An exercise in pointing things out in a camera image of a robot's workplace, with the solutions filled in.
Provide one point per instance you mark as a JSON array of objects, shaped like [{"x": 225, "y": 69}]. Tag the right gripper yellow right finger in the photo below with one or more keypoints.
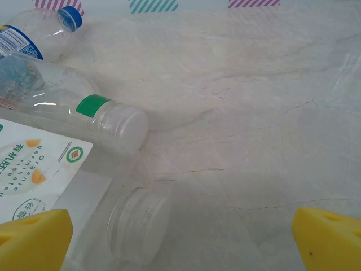
[{"x": 332, "y": 245}]

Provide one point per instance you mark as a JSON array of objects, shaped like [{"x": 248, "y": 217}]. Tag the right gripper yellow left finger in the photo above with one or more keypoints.
[{"x": 31, "y": 242}]

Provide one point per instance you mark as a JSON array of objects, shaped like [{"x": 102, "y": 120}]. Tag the white label wide cap bottle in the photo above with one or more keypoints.
[{"x": 42, "y": 169}]

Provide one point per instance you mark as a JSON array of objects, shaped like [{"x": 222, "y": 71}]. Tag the clear bottle green neck band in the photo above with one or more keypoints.
[{"x": 56, "y": 93}]

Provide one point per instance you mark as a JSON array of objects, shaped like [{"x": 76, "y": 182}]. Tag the blue cap blue label bottle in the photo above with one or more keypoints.
[{"x": 48, "y": 34}]

